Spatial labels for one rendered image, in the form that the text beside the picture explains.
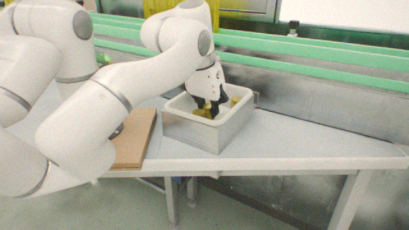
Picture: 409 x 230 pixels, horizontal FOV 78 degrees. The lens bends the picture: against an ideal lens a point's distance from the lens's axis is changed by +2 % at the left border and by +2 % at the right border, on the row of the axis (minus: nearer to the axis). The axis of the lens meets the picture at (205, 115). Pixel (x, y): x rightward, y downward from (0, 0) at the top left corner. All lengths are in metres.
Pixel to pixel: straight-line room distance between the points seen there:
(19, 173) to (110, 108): 0.17
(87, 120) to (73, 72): 0.23
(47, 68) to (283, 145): 0.55
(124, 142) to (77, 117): 0.27
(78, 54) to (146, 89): 0.22
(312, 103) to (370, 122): 0.15
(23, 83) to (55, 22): 0.14
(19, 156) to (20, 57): 0.17
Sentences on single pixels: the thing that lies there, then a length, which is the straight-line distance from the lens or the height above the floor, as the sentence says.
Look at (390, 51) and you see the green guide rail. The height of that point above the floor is 0.96.
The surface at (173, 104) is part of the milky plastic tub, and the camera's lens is 0.67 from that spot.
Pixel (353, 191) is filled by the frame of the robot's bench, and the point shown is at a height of 0.60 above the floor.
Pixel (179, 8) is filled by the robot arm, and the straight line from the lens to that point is 0.55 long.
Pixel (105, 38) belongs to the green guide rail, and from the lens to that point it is 1.04.
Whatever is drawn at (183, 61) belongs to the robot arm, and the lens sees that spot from 0.43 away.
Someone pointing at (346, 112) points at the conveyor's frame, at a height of 0.81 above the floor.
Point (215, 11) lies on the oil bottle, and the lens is 0.87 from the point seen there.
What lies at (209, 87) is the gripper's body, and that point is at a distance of 0.61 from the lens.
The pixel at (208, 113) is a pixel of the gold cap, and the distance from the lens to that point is 0.69.
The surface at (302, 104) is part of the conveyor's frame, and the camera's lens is 0.78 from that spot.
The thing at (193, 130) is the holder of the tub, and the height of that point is 0.80.
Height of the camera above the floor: 1.14
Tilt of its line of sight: 30 degrees down
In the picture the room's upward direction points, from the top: straight up
